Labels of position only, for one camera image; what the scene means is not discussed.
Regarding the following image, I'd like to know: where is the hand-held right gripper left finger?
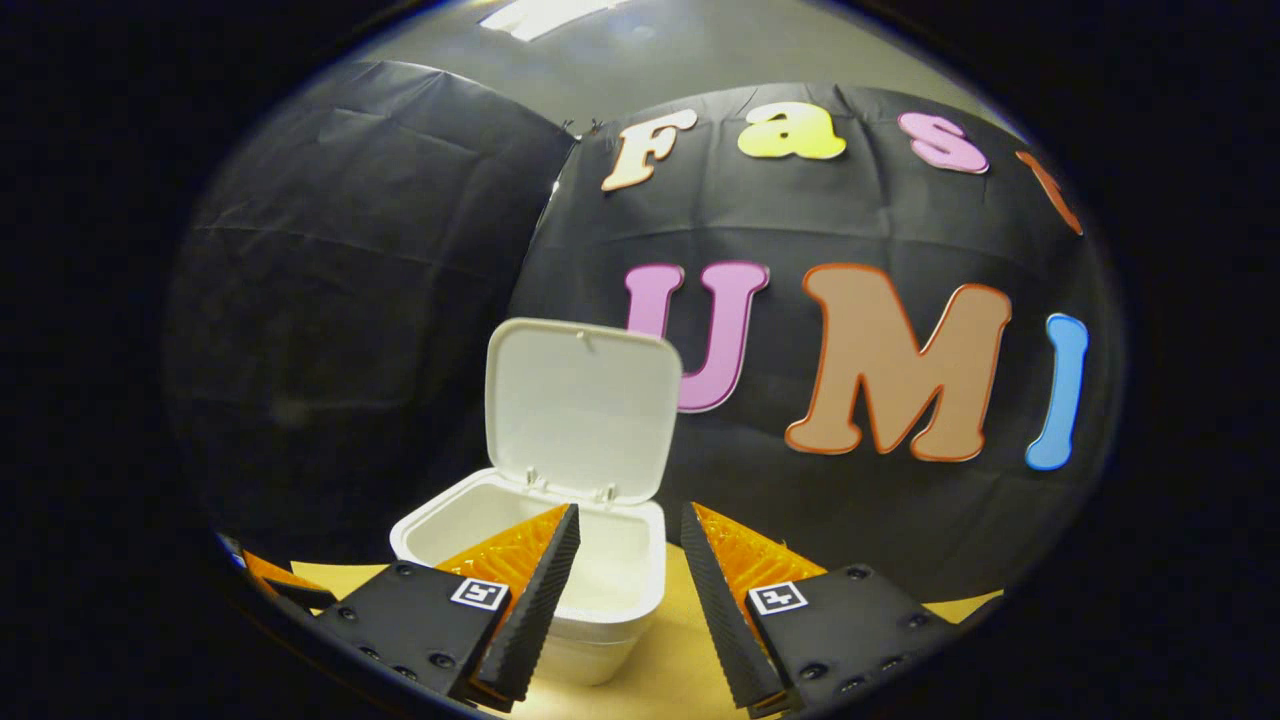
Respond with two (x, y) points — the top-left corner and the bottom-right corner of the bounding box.
(318, 503), (582, 713)

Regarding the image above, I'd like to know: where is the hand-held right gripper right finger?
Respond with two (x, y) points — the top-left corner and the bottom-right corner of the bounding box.
(681, 502), (961, 717)

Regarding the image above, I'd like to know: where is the white desktop garbage bin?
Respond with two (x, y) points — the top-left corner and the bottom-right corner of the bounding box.
(390, 318), (684, 687)

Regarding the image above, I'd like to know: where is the wooden desktop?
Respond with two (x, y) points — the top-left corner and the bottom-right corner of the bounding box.
(290, 545), (1003, 720)

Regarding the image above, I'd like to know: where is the black backdrop cloth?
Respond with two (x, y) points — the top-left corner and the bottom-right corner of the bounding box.
(165, 60), (1126, 601)

